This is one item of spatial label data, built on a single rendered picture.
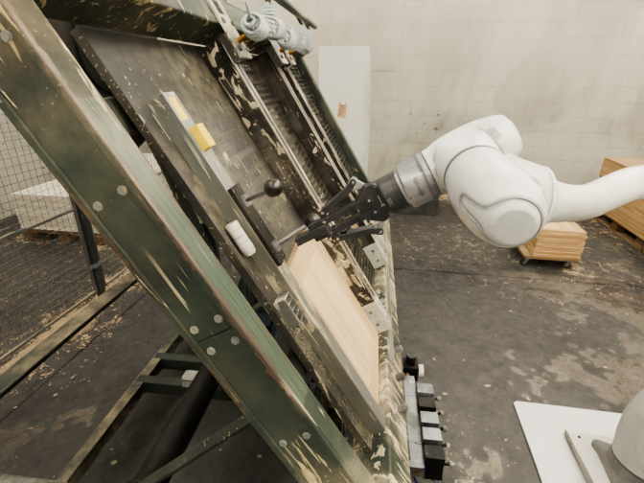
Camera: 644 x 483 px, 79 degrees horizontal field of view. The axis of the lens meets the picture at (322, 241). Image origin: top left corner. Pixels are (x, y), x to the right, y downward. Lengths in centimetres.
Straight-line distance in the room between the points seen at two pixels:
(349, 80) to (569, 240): 285
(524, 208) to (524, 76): 595
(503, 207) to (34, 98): 64
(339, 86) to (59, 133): 435
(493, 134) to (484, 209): 20
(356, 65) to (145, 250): 436
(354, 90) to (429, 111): 175
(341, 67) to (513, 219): 441
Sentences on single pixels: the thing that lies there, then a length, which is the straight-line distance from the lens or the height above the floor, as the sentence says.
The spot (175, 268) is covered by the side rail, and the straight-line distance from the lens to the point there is 65.
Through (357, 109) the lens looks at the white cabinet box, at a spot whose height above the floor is 138.
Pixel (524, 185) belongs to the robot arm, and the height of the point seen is 162.
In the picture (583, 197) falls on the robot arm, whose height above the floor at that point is 159.
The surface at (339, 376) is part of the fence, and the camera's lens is 102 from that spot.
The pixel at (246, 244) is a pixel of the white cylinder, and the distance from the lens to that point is 83.
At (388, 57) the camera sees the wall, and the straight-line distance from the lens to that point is 624.
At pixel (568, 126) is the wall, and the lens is 675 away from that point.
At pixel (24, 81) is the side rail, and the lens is 69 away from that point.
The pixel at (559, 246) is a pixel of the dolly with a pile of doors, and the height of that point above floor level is 25.
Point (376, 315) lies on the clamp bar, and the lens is 142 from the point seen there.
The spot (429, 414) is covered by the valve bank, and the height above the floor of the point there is 76.
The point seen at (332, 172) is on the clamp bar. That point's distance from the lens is 176.
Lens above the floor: 175
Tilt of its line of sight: 23 degrees down
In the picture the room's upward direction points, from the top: straight up
